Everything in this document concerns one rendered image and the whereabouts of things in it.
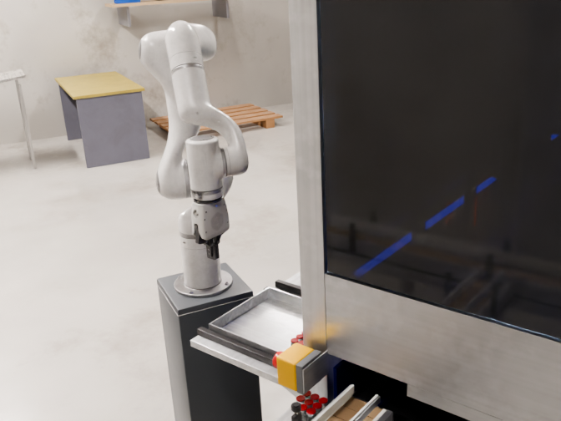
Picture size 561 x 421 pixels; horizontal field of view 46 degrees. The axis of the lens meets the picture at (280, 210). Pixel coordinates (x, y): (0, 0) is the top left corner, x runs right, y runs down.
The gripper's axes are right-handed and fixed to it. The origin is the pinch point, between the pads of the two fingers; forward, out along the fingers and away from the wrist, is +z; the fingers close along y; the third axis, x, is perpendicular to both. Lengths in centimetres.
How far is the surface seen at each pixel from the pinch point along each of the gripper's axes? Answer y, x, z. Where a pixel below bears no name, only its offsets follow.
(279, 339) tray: 2.7, -19.5, 22.2
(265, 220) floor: 237, 187, 110
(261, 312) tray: 11.0, -6.3, 22.2
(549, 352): -12, -92, -8
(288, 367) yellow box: -21.3, -42.2, 9.0
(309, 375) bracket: -19, -46, 10
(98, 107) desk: 268, 423, 50
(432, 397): -12, -71, 10
